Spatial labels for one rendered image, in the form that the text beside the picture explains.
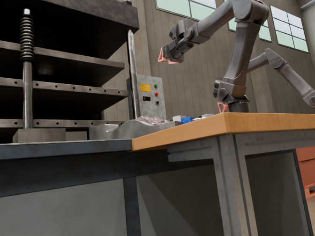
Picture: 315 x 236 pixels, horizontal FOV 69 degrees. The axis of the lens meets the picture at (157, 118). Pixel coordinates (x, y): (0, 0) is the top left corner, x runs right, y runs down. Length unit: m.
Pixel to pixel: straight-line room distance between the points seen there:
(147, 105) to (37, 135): 1.28
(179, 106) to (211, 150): 4.39
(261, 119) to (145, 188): 0.49
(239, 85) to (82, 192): 0.60
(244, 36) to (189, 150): 0.42
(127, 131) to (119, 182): 0.27
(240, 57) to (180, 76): 4.39
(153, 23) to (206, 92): 1.92
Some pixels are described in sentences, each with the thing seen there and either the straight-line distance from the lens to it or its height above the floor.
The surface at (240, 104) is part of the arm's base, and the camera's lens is 0.79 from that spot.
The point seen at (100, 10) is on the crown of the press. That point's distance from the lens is 1.97.
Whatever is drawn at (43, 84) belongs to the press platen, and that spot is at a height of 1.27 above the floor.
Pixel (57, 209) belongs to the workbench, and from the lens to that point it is 0.75.
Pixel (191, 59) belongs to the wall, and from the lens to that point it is 5.55.
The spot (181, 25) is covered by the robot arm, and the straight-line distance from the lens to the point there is 1.08.
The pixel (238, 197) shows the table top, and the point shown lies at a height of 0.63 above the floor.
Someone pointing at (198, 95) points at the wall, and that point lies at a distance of 5.31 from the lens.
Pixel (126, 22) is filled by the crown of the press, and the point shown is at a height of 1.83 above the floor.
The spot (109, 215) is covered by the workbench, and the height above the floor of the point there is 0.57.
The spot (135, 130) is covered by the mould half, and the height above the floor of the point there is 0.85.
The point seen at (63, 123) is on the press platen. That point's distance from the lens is 1.63.
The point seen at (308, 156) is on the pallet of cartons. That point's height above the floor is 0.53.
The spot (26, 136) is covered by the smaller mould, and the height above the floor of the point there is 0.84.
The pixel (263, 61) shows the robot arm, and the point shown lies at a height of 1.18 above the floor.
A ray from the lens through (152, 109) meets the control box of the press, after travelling 2.05.
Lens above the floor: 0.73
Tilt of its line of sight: 10 degrees up
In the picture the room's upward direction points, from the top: 6 degrees counter-clockwise
